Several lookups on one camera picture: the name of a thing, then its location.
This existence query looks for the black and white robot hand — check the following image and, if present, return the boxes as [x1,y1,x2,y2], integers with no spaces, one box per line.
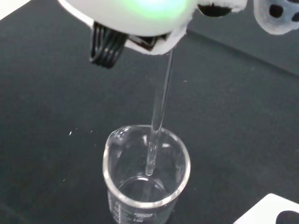
[58,0,299,70]

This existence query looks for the clear glass beaker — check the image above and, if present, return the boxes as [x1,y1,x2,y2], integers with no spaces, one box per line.
[102,125,191,224]

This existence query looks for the white test tube rack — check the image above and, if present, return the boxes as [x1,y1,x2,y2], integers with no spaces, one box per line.
[233,193,299,224]

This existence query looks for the black bench cloth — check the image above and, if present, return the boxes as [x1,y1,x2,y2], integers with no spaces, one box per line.
[0,0,299,224]

